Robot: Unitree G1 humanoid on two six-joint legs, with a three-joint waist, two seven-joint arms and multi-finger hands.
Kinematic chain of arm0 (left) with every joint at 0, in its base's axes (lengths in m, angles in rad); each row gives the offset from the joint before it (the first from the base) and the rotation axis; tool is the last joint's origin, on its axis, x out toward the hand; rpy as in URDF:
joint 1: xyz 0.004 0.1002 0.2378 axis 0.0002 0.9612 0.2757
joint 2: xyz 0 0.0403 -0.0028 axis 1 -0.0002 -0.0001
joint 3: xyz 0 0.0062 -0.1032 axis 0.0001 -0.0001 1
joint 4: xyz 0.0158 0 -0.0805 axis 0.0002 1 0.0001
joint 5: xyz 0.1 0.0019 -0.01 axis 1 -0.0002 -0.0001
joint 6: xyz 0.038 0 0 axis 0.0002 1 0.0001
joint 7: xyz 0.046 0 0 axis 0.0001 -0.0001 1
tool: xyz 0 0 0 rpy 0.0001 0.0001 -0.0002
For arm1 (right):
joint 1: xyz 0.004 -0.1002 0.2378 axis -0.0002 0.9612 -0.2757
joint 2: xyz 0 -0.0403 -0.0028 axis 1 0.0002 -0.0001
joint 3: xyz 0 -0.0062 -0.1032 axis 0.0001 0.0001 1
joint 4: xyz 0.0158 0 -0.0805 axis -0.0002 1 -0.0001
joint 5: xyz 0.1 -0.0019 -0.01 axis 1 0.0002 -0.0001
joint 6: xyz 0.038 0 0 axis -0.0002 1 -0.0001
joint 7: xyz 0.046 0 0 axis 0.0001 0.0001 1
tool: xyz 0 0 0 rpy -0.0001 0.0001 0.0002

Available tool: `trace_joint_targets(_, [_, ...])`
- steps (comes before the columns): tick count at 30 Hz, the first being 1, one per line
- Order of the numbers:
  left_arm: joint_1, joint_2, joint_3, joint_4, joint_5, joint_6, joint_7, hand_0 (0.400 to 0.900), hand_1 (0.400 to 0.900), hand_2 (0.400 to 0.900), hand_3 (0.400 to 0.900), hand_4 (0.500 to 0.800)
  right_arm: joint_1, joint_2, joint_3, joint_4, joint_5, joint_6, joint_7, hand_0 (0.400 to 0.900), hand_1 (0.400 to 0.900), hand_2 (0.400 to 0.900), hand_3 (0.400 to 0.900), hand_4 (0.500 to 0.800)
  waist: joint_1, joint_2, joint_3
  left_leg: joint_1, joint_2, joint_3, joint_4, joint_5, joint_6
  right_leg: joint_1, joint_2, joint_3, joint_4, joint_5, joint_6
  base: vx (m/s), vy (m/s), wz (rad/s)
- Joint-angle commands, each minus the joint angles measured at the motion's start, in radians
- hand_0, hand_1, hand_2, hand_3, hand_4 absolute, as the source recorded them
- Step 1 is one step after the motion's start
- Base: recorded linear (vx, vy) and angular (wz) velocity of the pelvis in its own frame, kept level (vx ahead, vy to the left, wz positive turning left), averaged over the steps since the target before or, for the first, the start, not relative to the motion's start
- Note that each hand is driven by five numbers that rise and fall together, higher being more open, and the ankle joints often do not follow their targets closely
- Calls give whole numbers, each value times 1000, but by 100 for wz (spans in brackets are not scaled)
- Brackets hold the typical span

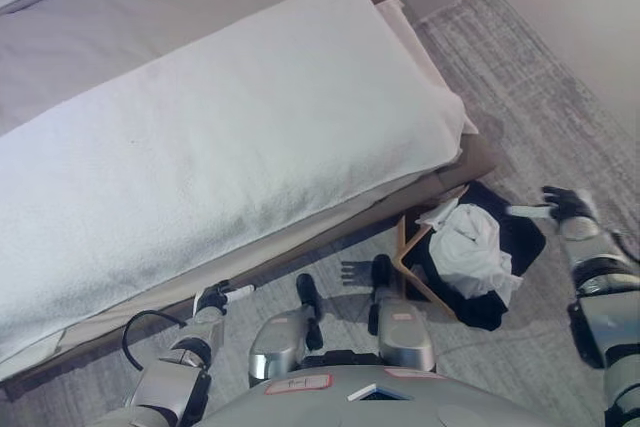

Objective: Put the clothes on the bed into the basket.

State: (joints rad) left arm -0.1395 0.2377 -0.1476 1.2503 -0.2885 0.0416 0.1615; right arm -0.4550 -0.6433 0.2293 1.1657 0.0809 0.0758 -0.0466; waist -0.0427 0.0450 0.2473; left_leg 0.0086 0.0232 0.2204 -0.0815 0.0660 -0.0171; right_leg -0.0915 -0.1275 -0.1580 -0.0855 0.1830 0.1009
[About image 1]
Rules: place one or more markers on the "robot right hand black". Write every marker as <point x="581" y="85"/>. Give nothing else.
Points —
<point x="572" y="204"/>

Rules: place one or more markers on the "robot left hand black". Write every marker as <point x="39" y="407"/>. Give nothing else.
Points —
<point x="212" y="299"/>

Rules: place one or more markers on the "white clothes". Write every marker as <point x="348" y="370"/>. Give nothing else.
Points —
<point x="465" y="247"/>

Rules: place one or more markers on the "robot right arm silver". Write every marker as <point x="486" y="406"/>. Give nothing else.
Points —
<point x="600" y="317"/>

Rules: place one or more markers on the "robot left arm silver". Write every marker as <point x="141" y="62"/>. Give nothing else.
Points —
<point x="165" y="387"/>

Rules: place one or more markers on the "robot left leg silver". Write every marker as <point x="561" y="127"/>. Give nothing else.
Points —
<point x="275" y="342"/>

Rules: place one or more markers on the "robot leg silver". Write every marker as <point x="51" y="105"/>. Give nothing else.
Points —
<point x="405" y="332"/>
<point x="275" y="342"/>

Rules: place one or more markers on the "grey striped rug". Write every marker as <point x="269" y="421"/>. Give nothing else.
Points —
<point x="525" y="97"/>

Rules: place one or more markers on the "white fluffy blanket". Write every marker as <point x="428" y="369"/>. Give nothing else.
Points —
<point x="200" y="147"/>

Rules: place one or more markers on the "robot right leg silver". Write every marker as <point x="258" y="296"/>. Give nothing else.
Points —
<point x="405" y="332"/>

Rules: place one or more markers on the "robot torso silver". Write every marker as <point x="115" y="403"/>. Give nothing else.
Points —
<point x="400" y="412"/>

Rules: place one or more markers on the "beige duvet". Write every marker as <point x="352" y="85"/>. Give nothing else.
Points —
<point x="150" y="22"/>

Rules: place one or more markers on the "black fabric basket wooden frame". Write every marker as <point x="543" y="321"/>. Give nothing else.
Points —
<point x="525" y="242"/>

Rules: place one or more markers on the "brown upholstered bed frame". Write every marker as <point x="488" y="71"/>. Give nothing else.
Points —
<point x="475" y="162"/>

